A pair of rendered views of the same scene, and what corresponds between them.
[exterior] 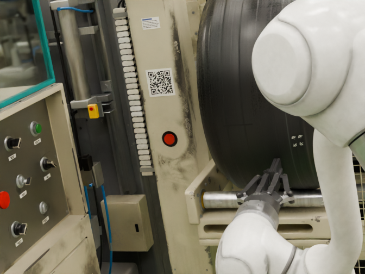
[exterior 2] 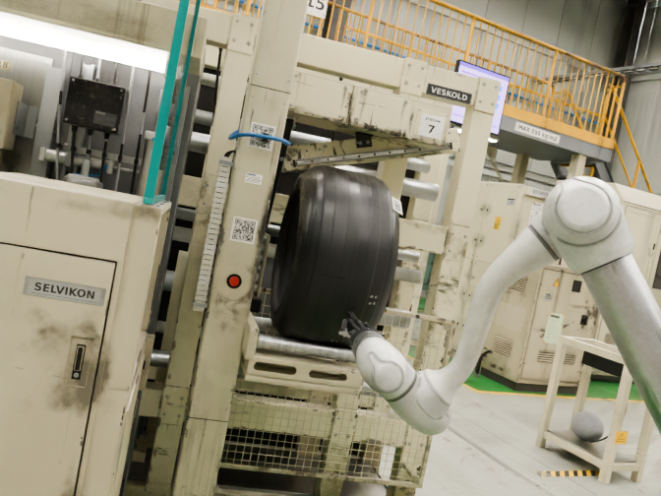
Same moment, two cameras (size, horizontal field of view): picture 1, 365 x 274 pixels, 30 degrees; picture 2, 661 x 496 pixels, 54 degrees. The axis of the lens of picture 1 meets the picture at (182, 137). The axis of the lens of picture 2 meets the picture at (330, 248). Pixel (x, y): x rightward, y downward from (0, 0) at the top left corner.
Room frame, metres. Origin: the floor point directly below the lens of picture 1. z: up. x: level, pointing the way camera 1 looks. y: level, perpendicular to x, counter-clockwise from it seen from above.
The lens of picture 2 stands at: (-0.01, 0.91, 1.32)
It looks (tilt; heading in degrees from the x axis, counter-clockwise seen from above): 3 degrees down; 327
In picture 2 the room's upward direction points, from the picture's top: 11 degrees clockwise
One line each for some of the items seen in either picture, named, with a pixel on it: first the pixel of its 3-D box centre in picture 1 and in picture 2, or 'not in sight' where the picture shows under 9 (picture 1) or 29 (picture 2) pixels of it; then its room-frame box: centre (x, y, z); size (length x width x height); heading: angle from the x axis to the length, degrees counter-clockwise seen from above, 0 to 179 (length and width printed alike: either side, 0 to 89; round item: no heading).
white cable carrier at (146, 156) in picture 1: (138, 92); (213, 233); (1.87, 0.10, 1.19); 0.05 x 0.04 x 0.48; 159
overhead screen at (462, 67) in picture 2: not in sight; (477, 98); (4.43, -3.28, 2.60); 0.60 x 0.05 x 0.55; 84
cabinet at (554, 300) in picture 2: not in sight; (542, 325); (4.25, -4.61, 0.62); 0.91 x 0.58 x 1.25; 84
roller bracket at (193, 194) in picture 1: (212, 181); (247, 330); (1.86, -0.07, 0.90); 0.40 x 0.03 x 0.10; 159
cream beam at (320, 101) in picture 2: not in sight; (362, 113); (2.03, -0.46, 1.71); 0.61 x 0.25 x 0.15; 69
